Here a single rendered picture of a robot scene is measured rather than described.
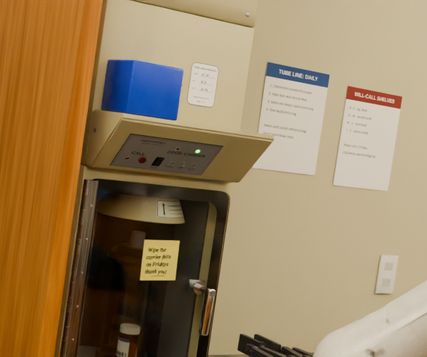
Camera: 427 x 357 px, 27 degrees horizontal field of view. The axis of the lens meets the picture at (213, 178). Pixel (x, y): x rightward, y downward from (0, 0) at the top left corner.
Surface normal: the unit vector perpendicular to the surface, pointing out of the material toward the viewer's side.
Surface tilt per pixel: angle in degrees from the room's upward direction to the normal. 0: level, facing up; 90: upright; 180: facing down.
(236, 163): 135
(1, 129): 90
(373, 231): 90
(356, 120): 90
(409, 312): 66
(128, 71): 90
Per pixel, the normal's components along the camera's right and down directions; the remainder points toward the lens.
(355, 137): 0.55, 0.12
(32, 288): -0.83, -0.09
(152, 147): 0.28, 0.78
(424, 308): -0.51, -0.34
